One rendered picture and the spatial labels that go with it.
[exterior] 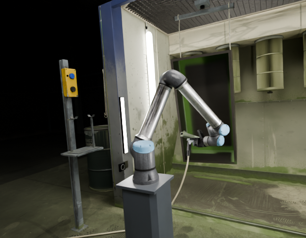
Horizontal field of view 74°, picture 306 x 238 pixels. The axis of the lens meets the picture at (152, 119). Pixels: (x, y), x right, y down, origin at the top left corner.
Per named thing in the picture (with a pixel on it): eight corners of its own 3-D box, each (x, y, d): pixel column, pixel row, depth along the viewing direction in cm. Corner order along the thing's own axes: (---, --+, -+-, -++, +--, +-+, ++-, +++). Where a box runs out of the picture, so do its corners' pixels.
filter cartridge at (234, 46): (231, 100, 298) (227, 42, 292) (212, 101, 331) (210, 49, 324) (247, 98, 315) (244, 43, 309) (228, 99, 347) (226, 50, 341)
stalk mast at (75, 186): (79, 225, 207) (63, 61, 195) (84, 226, 204) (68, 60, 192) (75, 228, 202) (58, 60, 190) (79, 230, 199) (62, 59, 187)
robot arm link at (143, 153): (136, 171, 136) (134, 145, 135) (132, 164, 152) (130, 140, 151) (158, 167, 139) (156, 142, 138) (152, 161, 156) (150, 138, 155)
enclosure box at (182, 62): (189, 149, 277) (178, 58, 246) (237, 150, 253) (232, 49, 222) (183, 161, 246) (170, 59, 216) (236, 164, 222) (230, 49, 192)
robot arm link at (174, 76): (177, 63, 144) (234, 129, 158) (171, 66, 157) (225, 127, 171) (165, 74, 143) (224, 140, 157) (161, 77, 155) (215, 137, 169)
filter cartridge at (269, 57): (282, 97, 302) (281, 39, 298) (287, 96, 269) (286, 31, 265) (255, 98, 316) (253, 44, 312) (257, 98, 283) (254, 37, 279)
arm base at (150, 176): (150, 186, 133) (149, 172, 132) (127, 182, 142) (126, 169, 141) (163, 176, 149) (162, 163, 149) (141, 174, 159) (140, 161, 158)
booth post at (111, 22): (114, 206, 241) (97, 5, 224) (124, 199, 256) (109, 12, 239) (127, 209, 232) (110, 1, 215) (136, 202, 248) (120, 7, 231)
